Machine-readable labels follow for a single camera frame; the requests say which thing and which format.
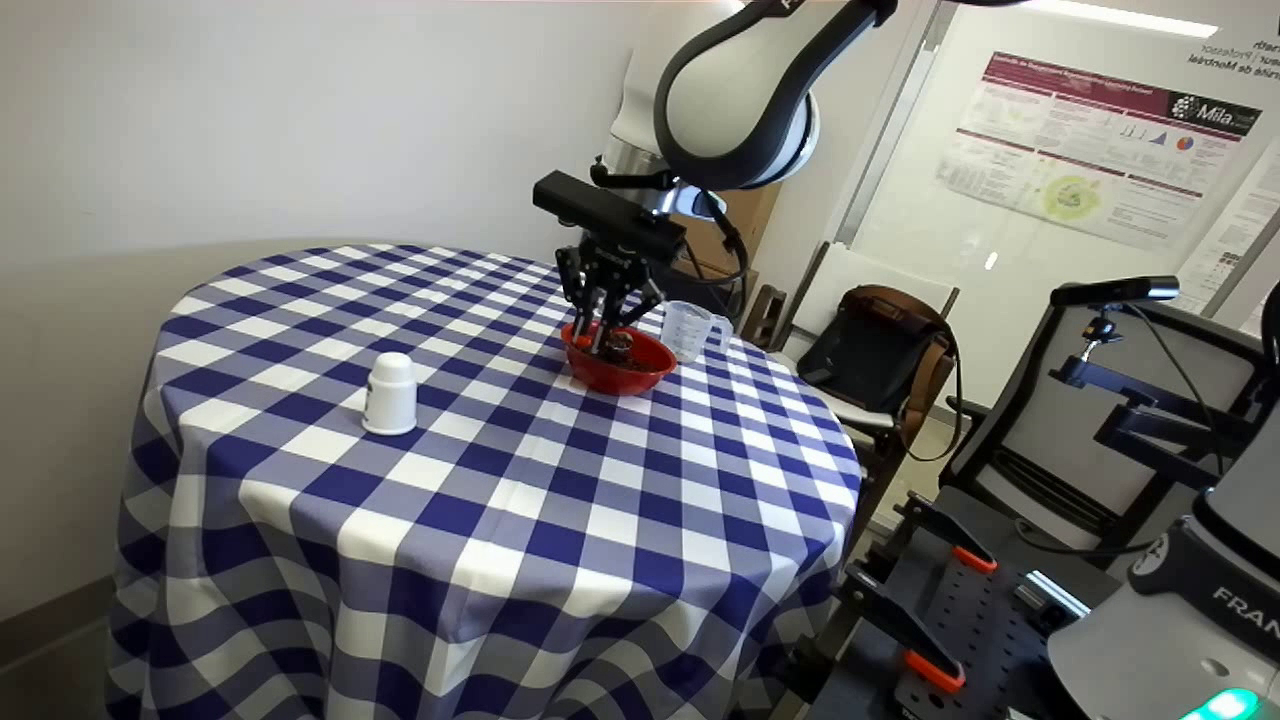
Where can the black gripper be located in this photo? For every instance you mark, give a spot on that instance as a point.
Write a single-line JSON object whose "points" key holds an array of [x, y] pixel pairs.
{"points": [[617, 270]]}

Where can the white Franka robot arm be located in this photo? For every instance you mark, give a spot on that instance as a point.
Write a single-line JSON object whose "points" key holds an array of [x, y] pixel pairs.
{"points": [[744, 95]]}

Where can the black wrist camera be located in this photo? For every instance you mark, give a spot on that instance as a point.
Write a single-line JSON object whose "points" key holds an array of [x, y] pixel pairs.
{"points": [[605, 212]]}

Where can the red plastic bowl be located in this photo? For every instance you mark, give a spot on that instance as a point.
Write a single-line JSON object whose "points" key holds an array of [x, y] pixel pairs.
{"points": [[621, 379]]}

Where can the blue white checkered tablecloth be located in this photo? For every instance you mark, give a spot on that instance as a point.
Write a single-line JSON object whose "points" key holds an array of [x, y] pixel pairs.
{"points": [[466, 535]]}

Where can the black camera on stand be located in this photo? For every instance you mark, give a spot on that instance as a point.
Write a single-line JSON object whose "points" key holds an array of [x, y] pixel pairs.
{"points": [[1112, 290]]}

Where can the small white cup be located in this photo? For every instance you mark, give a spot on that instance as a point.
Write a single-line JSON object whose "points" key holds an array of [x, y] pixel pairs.
{"points": [[390, 398]]}

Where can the black mesh office chair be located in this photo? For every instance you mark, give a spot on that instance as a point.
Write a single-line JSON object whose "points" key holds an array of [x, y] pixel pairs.
{"points": [[1066, 424]]}

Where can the white research poster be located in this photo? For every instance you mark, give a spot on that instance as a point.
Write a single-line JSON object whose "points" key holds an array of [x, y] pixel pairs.
{"points": [[1094, 146]]}

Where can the brown backed chair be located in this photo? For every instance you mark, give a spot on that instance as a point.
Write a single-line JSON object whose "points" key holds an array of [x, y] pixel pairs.
{"points": [[875, 360]]}

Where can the dark low cabinet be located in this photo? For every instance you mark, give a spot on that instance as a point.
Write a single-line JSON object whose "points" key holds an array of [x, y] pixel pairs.
{"points": [[713, 290]]}

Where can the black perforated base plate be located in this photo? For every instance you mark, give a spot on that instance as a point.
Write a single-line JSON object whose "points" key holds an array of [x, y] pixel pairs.
{"points": [[984, 624]]}

